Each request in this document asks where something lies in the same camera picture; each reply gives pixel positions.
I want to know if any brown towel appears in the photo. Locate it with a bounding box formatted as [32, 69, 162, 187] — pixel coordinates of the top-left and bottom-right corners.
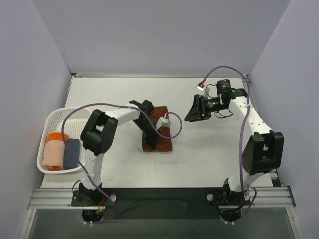
[142, 106, 173, 152]

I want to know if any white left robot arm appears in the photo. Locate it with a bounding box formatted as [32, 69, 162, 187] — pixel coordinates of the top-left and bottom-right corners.
[79, 100, 159, 205]

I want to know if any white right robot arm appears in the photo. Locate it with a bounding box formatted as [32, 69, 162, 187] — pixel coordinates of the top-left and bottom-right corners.
[184, 79, 284, 204]

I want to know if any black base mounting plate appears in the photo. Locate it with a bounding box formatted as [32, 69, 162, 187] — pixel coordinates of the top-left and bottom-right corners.
[71, 188, 250, 222]

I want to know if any blue towel in basket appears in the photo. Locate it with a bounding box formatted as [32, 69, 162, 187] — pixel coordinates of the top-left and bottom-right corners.
[63, 139, 80, 170]

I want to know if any orange towel in basket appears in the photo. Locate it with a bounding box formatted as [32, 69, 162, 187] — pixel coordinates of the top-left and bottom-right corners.
[47, 132, 69, 171]

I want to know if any peach towel in basket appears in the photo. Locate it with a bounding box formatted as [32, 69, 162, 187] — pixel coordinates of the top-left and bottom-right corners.
[41, 140, 65, 169]

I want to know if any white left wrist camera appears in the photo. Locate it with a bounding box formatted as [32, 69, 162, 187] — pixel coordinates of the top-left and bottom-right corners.
[156, 117, 171, 129]

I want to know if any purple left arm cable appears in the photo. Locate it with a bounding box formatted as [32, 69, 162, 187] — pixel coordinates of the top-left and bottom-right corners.
[61, 102, 183, 224]

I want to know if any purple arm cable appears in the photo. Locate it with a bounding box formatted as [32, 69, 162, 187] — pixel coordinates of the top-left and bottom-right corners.
[61, 102, 183, 224]
[203, 65, 257, 223]

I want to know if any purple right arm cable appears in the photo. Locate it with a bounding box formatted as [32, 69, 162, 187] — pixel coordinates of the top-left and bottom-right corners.
[203, 65, 257, 223]

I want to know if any aluminium back frame rail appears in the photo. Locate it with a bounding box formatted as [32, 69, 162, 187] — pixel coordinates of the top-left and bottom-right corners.
[71, 72, 250, 78]

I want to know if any aluminium frame rail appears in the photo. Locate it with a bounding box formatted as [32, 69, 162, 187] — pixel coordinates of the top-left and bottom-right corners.
[28, 187, 296, 209]
[71, 72, 250, 78]

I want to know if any aluminium right side rail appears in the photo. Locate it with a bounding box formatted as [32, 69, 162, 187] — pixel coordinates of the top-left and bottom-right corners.
[241, 83, 284, 187]

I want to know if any aluminium front frame rail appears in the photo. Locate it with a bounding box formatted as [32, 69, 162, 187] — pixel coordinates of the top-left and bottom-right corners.
[28, 187, 296, 209]

